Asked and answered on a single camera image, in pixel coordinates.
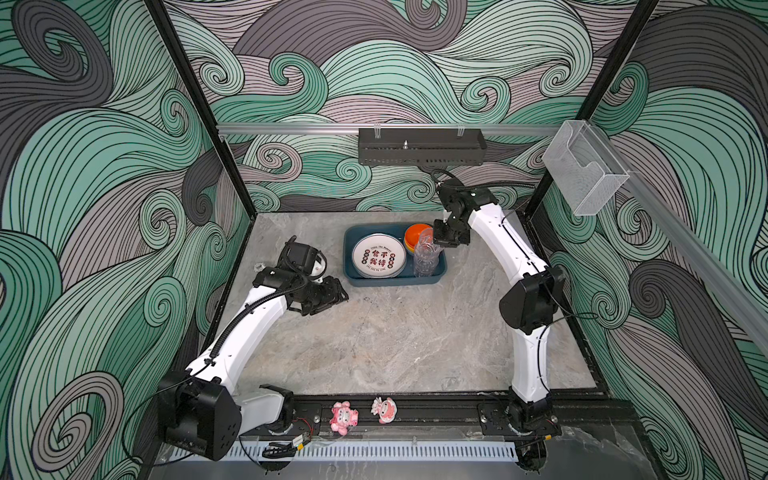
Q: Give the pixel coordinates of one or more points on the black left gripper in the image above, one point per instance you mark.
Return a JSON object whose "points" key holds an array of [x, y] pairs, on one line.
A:
{"points": [[332, 295]]}

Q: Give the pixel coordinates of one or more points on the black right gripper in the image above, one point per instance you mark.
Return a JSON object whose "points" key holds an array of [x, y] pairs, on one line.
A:
{"points": [[439, 236]]}

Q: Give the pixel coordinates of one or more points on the orange shallow bowl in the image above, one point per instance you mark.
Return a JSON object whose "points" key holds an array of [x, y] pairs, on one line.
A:
{"points": [[412, 235]]}

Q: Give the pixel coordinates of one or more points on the clear plastic cup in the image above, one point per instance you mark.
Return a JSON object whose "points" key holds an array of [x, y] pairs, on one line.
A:
{"points": [[427, 242]]}

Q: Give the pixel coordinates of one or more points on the white plate red green circles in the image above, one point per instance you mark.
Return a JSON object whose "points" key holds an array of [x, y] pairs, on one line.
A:
{"points": [[379, 256]]}

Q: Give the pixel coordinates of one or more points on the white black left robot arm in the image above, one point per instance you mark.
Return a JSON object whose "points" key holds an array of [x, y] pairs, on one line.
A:
{"points": [[200, 408]]}

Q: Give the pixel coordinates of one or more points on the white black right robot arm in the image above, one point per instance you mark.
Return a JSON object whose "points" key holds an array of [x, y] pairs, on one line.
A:
{"points": [[536, 288]]}

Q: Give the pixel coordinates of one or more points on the teal plastic bin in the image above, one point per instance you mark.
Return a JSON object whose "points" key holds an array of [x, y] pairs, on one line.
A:
{"points": [[406, 277]]}

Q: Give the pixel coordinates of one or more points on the pink plush pig figure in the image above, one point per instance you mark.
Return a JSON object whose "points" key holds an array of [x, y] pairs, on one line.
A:
{"points": [[343, 418]]}

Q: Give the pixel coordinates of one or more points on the pink white small figure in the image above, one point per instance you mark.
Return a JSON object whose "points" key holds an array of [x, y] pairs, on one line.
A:
{"points": [[385, 409]]}

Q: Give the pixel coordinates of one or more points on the black right rear frame post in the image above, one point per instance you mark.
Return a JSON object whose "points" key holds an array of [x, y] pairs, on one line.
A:
{"points": [[614, 63]]}

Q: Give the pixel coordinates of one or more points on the black frame post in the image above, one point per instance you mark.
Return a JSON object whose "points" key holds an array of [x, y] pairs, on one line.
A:
{"points": [[614, 63], [174, 47]]}

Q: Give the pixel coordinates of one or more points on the black perforated wall tray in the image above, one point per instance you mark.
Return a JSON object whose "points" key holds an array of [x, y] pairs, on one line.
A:
{"points": [[421, 148]]}

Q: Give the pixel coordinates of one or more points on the clear acrylic wall holder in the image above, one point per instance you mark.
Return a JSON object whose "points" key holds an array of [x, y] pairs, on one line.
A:
{"points": [[585, 166]]}

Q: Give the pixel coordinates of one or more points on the aluminium wall rail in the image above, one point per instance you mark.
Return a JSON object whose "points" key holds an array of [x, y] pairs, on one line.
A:
{"points": [[305, 128]]}

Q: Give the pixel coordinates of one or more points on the white slotted cable duct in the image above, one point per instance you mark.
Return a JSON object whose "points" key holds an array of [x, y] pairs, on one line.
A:
{"points": [[390, 450]]}

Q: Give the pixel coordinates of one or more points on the black left rear frame post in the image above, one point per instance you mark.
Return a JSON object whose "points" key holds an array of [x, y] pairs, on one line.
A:
{"points": [[174, 47]]}

